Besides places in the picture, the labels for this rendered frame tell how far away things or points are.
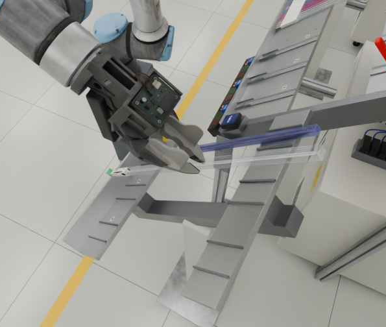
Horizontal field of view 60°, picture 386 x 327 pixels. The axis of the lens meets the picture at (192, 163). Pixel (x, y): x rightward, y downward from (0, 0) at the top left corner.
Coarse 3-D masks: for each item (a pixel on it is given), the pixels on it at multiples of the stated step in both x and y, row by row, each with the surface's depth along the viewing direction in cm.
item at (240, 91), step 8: (288, 0) 120; (280, 16) 116; (272, 24) 114; (272, 32) 112; (264, 40) 110; (264, 48) 108; (256, 56) 105; (256, 64) 105; (248, 72) 102; (248, 80) 102; (240, 88) 99; (240, 96) 98; (232, 104) 96; (224, 112) 95; (232, 112) 96
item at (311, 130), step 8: (296, 128) 50; (304, 128) 49; (312, 128) 48; (248, 136) 58; (256, 136) 57; (264, 136) 55; (272, 136) 53; (280, 136) 52; (288, 136) 51; (296, 136) 50; (304, 136) 49; (208, 144) 67; (216, 144) 64; (224, 144) 62; (232, 144) 60; (240, 144) 59; (248, 144) 58; (256, 144) 57
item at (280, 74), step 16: (320, 16) 100; (288, 32) 107; (304, 32) 100; (320, 32) 94; (272, 48) 107; (288, 48) 100; (304, 48) 94; (272, 64) 100; (288, 64) 94; (304, 64) 88; (256, 80) 99; (272, 80) 93; (288, 80) 88; (256, 96) 94; (272, 96) 88; (288, 96) 83; (240, 112) 94; (256, 112) 88; (272, 112) 83
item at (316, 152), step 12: (228, 156) 45; (240, 156) 43; (252, 156) 42; (264, 156) 40; (276, 156) 38; (288, 156) 37; (300, 156) 36; (312, 156) 35; (132, 168) 66; (144, 168) 62; (156, 168) 58; (204, 168) 49; (216, 168) 47
